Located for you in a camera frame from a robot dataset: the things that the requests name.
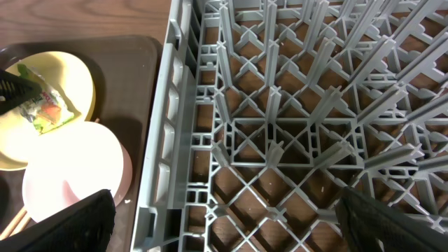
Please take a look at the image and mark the brown serving tray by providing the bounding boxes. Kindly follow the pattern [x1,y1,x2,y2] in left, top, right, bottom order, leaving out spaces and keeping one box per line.
[1,35,161,251]

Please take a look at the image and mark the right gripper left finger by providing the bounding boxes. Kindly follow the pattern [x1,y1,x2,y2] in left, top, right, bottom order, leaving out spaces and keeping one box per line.
[1,189,116,252]

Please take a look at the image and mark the pink bowl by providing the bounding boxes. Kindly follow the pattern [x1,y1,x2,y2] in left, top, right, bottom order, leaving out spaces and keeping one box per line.
[22,122,132,223]

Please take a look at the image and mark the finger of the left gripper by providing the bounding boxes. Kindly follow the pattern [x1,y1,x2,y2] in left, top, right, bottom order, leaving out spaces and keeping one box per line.
[0,70,42,115]

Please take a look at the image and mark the yellow plate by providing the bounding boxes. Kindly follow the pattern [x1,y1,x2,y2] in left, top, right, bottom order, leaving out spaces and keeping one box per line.
[1,51,96,172]

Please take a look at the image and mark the green snack wrapper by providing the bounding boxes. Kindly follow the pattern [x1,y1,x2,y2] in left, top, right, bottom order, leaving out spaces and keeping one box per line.
[17,64,75,134]

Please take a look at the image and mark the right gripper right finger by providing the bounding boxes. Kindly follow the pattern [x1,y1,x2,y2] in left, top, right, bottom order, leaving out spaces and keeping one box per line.
[335,187,447,251]

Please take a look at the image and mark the grey dishwasher rack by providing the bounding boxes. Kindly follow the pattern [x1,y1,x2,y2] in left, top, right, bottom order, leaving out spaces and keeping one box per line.
[130,1,447,251]

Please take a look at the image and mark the wooden chopstick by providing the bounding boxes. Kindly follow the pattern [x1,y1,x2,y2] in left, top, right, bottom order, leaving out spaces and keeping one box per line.
[4,213,31,239]
[1,207,27,240]

